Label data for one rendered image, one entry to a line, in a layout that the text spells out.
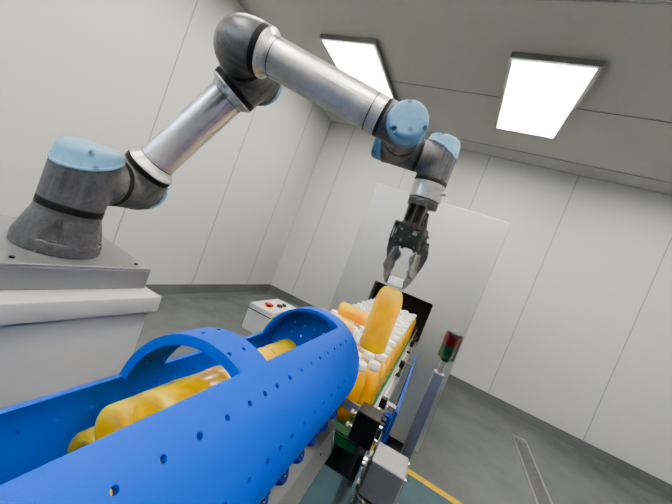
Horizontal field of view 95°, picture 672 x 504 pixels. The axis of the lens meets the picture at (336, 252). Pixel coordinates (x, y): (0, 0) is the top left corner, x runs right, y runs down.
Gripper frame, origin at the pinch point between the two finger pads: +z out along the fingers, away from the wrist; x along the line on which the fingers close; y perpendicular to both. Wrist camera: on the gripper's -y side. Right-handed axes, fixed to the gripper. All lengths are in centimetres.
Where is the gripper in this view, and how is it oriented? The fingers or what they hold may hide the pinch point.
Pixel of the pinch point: (396, 280)
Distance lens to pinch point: 78.3
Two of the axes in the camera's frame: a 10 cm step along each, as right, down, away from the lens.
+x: 8.5, 3.3, -4.1
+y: -4.2, -0.6, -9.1
